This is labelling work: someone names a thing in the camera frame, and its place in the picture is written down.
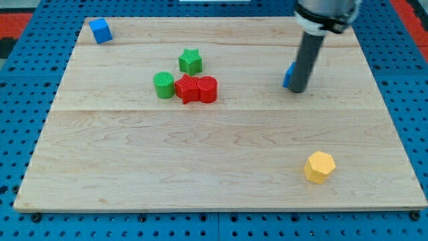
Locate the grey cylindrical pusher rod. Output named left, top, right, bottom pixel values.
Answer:
left=288, top=32, right=324, bottom=93

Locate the blue triangle block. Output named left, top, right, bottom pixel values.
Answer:
left=282, top=62, right=296, bottom=88

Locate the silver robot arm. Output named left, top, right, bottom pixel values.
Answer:
left=287, top=0, right=362, bottom=93

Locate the wooden board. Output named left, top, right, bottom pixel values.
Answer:
left=14, top=17, right=427, bottom=213

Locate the red cylinder block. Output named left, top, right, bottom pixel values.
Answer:
left=197, top=76, right=218, bottom=103

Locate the yellow hexagon block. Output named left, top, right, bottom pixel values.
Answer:
left=303, top=151, right=336, bottom=184

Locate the green star block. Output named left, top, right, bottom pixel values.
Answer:
left=178, top=48, right=203, bottom=76

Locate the red star block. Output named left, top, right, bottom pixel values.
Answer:
left=175, top=74, right=199, bottom=104

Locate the green cylinder block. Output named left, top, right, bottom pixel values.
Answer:
left=153, top=72, right=175, bottom=99

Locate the blue cube block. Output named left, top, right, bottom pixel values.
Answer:
left=89, top=18, right=112, bottom=44

